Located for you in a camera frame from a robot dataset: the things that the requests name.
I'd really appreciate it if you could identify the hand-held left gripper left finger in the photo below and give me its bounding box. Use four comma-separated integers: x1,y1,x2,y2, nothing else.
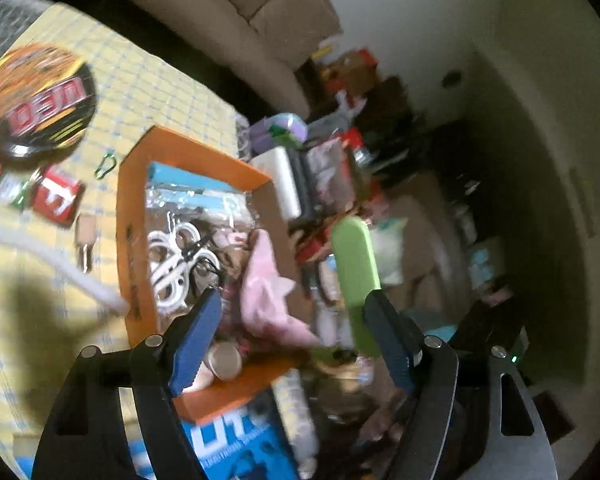
30,287,223,480

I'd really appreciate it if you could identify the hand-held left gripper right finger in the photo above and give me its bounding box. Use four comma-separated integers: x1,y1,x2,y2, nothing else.
362,291,558,480

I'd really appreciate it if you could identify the pink plush toy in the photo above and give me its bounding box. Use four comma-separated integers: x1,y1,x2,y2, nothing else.
240,230,324,349

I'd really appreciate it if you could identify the clear plastic bag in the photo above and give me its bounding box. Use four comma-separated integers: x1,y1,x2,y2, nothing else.
147,187,255,229

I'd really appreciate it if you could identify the orange cardboard box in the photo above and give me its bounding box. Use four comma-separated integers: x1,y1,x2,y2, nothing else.
116,126,307,424

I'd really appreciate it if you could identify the small round cup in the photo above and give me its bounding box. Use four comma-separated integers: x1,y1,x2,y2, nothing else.
206,341,244,382

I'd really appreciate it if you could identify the blue sportswear box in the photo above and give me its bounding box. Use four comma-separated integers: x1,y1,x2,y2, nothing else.
130,390,302,480

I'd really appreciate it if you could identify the white roll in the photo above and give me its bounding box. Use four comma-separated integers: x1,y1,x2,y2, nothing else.
252,147,302,222

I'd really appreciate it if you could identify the green carabiner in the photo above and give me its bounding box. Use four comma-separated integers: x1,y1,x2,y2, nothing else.
96,151,119,179

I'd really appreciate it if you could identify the purple and green toy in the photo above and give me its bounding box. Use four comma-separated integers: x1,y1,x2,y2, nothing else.
249,112,310,150

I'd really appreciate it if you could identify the green candy wrapper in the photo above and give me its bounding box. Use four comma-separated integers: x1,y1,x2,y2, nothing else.
2,172,44,209

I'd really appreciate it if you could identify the pile of colourful packets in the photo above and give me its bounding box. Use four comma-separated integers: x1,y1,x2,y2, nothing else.
300,47,412,282

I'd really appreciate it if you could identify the yellow checked tablecloth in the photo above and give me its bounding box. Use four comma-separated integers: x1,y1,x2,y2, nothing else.
0,2,302,461

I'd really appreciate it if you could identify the round instant noodle bowl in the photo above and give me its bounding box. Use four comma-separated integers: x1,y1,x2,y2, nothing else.
0,44,99,161

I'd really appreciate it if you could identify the brown fabric sofa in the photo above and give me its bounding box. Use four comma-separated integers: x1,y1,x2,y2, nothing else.
55,0,342,117

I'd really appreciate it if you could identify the grey giraffe-pattern blanket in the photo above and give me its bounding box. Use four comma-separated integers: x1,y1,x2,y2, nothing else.
0,0,52,61

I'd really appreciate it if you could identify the white six-ring holder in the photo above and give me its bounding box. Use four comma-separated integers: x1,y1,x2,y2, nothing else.
147,222,222,312

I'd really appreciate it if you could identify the white cable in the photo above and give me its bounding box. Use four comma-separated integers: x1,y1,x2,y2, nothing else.
0,224,130,317

